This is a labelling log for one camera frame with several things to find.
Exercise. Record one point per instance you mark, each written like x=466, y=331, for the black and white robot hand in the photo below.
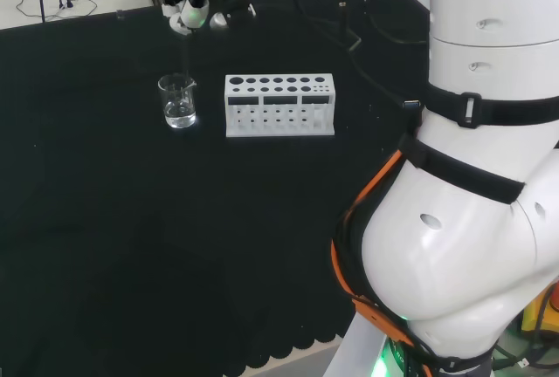
x=194, y=15

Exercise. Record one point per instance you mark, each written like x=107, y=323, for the white test tube rack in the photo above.
x=279, y=130

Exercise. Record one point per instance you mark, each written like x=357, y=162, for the clear glass rod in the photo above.
x=186, y=54

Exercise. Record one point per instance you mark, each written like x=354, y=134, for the yellow stop button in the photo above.
x=535, y=313

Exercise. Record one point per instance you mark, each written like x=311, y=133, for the black bench cloth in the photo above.
x=131, y=220

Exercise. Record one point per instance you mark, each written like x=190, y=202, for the clear glass beaker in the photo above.
x=179, y=106

